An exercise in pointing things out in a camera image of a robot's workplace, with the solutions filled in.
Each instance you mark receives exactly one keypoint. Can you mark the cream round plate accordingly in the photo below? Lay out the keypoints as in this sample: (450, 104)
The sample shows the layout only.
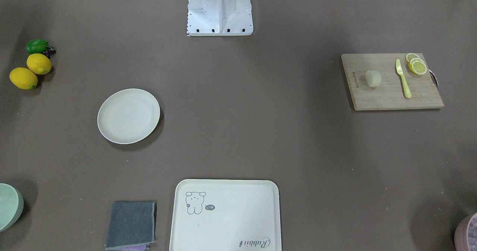
(128, 116)

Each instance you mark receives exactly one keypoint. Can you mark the cream rectangular tray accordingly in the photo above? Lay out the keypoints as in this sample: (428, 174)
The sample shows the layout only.
(226, 215)

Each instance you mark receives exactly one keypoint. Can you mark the bamboo cutting board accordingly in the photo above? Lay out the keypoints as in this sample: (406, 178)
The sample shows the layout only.
(389, 95)

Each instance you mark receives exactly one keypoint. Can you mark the grey folded cloth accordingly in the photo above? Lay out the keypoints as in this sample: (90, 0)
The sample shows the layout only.
(132, 226)

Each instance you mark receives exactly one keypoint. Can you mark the yellow plastic knife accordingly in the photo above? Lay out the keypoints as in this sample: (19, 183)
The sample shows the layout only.
(405, 87)

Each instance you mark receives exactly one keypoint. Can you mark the lemon slice back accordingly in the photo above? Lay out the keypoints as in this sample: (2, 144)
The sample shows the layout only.
(410, 56)

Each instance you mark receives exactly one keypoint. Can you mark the lemon slice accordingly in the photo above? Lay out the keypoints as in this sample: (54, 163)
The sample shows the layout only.
(418, 66)
(410, 56)

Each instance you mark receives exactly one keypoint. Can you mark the lemon slice front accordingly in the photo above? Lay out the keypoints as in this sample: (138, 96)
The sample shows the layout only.
(418, 66)

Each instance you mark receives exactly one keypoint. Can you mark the yellow lemon near lime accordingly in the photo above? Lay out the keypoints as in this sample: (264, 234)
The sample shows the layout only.
(39, 64)

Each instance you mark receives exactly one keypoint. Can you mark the green lime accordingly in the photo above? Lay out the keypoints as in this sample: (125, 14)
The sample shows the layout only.
(37, 46)

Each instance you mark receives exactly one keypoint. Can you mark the yellow lemon outer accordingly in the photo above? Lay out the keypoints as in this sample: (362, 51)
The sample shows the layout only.
(23, 78)

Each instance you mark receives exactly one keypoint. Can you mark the mint green bowl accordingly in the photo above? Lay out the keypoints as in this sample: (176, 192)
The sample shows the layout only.
(11, 206)

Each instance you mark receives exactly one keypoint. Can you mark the pink bowl of ice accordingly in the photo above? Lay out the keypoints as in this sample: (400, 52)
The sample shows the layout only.
(465, 236)

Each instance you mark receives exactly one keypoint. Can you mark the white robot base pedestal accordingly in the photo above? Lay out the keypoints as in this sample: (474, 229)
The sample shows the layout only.
(219, 18)

